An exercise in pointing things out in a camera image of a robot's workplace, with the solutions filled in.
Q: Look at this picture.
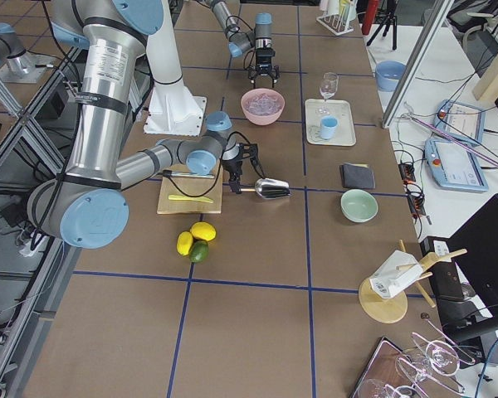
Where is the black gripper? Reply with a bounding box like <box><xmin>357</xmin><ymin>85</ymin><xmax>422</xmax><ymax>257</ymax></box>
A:
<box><xmin>222</xmin><ymin>143</ymin><xmax>265</xmax><ymax>194</ymax></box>
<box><xmin>247</xmin><ymin>47</ymin><xmax>280</xmax><ymax>88</ymax></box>

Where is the metal ice scoop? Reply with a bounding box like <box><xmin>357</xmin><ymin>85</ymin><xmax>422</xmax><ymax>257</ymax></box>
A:
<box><xmin>240</xmin><ymin>178</ymin><xmax>291</xmax><ymax>199</ymax></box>

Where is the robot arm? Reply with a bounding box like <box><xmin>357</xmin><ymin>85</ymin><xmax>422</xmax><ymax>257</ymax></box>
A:
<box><xmin>198</xmin><ymin>1</ymin><xmax>280</xmax><ymax>88</ymax></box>
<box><xmin>27</xmin><ymin>1</ymin><xmax>243</xmax><ymax>249</ymax></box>

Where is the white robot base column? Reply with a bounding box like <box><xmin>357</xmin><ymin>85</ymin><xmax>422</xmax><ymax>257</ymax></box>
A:
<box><xmin>144</xmin><ymin>1</ymin><xmax>207</xmax><ymax>137</ymax></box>

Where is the pile of clear ice cubes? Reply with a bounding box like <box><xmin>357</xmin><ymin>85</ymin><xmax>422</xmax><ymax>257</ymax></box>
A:
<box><xmin>245</xmin><ymin>93</ymin><xmax>282</xmax><ymax>116</ymax></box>

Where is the light blue plastic cup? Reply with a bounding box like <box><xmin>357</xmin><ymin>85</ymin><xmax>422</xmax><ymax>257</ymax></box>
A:
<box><xmin>319</xmin><ymin>115</ymin><xmax>339</xmax><ymax>140</ymax></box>

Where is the pink bowl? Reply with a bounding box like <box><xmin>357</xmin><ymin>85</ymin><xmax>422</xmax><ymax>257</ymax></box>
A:
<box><xmin>241</xmin><ymin>88</ymin><xmax>286</xmax><ymax>126</ymax></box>

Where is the whole yellow lemon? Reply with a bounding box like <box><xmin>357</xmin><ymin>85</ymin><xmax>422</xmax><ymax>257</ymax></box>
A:
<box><xmin>190</xmin><ymin>221</ymin><xmax>217</xmax><ymax>241</ymax></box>

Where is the wooden cutting board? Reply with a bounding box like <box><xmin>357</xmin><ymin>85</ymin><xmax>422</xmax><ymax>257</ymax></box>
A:
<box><xmin>157</xmin><ymin>164</ymin><xmax>223</xmax><ymax>215</ymax></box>

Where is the yellow plastic knife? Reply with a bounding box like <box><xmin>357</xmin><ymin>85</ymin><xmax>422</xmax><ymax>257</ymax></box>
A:
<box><xmin>168</xmin><ymin>194</ymin><xmax>214</xmax><ymax>204</ymax></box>

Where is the clear wine glass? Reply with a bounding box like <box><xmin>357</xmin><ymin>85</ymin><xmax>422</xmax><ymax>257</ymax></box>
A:
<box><xmin>318</xmin><ymin>72</ymin><xmax>339</xmax><ymax>116</ymax></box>

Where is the steel rolling rod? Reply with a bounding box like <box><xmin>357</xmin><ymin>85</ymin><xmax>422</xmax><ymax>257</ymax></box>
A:
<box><xmin>161</xmin><ymin>170</ymin><xmax>215</xmax><ymax>179</ymax></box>

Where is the green lime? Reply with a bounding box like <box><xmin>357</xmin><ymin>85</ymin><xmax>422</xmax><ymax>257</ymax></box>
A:
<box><xmin>188</xmin><ymin>240</ymin><xmax>209</xmax><ymax>263</ymax></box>

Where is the cream bear tray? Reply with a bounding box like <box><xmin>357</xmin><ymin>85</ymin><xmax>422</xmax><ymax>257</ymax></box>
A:
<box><xmin>305</xmin><ymin>99</ymin><xmax>356</xmax><ymax>147</ymax></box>

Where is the grey folded cloth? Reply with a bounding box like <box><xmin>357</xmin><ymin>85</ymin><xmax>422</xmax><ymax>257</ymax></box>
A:
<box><xmin>339</xmin><ymin>163</ymin><xmax>375</xmax><ymax>189</ymax></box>

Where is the blue bowl with fork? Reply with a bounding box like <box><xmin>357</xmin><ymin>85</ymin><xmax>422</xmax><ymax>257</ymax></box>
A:
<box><xmin>374</xmin><ymin>61</ymin><xmax>406</xmax><ymax>92</ymax></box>

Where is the green ceramic bowl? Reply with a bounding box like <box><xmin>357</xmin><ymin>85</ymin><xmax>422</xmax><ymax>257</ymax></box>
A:
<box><xmin>340</xmin><ymin>189</ymin><xmax>378</xmax><ymax>223</ymax></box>

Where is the blue teach pendant far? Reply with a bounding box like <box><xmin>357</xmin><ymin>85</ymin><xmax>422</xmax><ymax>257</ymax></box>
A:
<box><xmin>434</xmin><ymin>100</ymin><xmax>485</xmax><ymax>146</ymax></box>

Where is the blue teach pendant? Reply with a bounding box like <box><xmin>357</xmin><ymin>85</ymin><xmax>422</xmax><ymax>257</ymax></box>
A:
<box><xmin>434</xmin><ymin>100</ymin><xmax>485</xmax><ymax>146</ymax></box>
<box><xmin>424</xmin><ymin>138</ymin><xmax>489</xmax><ymax>192</ymax></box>

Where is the blue teach pendant near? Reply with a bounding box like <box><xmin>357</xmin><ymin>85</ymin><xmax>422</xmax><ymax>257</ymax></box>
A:
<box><xmin>424</xmin><ymin>138</ymin><xmax>489</xmax><ymax>192</ymax></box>

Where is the hanging wine glasses rack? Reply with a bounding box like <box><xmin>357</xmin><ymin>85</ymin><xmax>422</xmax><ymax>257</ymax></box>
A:
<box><xmin>351</xmin><ymin>313</ymin><xmax>476</xmax><ymax>397</ymax></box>

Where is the black monitor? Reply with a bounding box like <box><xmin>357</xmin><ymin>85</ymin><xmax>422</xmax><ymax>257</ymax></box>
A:
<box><xmin>421</xmin><ymin>193</ymin><xmax>498</xmax><ymax>342</ymax></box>

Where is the white wire cup rack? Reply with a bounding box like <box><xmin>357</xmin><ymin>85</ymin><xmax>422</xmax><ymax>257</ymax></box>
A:
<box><xmin>316</xmin><ymin>0</ymin><xmax>357</xmax><ymax>36</ymax></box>

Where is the aluminium frame post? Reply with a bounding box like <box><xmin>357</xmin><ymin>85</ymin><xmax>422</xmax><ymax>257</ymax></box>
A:
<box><xmin>381</xmin><ymin>0</ymin><xmax>454</xmax><ymax>129</ymax></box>

